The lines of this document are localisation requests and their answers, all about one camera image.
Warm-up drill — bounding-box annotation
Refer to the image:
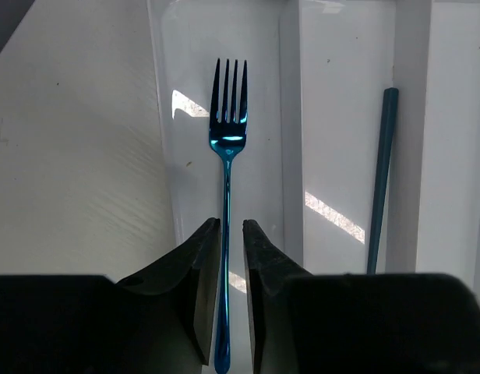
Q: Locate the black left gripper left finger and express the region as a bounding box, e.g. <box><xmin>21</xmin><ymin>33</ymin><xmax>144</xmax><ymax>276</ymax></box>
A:
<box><xmin>0</xmin><ymin>218</ymin><xmax>221</xmax><ymax>373</ymax></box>

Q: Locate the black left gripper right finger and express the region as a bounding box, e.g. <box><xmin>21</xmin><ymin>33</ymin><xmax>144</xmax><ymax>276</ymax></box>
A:
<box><xmin>242</xmin><ymin>220</ymin><xmax>480</xmax><ymax>373</ymax></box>

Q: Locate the dark grey chopstick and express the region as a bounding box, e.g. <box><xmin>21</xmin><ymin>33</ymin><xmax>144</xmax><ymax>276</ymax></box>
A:
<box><xmin>366</xmin><ymin>87</ymin><xmax>399</xmax><ymax>274</ymax></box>

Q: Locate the blue fork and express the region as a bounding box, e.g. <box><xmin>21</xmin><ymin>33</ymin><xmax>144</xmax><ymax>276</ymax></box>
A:
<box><xmin>209</xmin><ymin>61</ymin><xmax>248</xmax><ymax>373</ymax></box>

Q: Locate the white cutlery tray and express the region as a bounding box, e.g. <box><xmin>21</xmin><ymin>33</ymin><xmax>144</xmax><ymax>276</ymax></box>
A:
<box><xmin>146</xmin><ymin>0</ymin><xmax>480</xmax><ymax>297</ymax></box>

